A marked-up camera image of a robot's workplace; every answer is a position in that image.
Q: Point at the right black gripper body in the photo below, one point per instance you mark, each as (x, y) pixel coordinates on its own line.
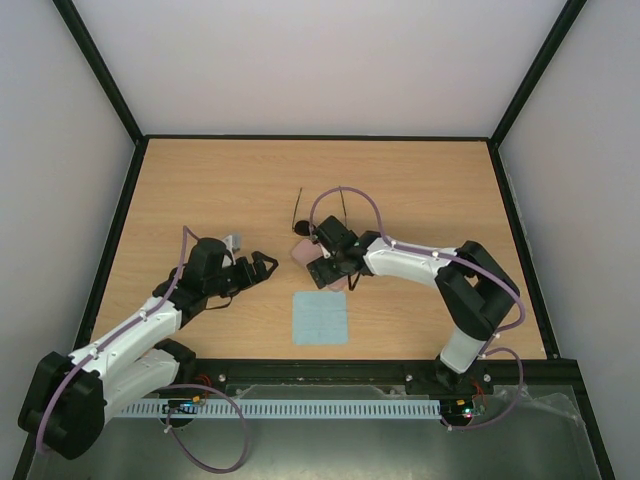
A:
(320, 272)

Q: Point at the left controller circuit board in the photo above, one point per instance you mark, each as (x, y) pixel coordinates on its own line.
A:
(185, 406)

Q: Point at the right controller circuit board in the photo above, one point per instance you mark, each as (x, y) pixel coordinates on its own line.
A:
(465, 408)

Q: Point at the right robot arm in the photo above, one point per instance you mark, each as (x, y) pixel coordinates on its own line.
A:
(476, 291)

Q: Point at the light blue slotted cable duct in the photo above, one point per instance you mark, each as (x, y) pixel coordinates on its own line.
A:
(296, 409)

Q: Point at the light blue cleaning cloth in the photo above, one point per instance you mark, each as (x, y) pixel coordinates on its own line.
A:
(319, 318)

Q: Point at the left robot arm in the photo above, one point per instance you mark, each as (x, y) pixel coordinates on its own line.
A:
(72, 397)

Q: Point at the pink glasses case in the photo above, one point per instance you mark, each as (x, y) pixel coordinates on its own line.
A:
(322, 270)

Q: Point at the black aluminium frame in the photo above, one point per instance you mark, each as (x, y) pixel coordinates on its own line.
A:
(553, 370)

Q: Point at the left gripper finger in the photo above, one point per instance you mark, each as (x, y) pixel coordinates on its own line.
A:
(264, 264)
(248, 275)

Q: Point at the controller circuit board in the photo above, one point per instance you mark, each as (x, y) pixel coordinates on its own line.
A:
(185, 406)
(465, 408)

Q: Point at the black round sunglasses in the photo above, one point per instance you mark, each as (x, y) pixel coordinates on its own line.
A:
(302, 224)

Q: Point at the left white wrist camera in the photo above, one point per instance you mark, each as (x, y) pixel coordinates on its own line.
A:
(233, 242)

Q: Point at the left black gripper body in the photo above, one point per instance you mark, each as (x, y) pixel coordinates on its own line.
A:
(219, 285)

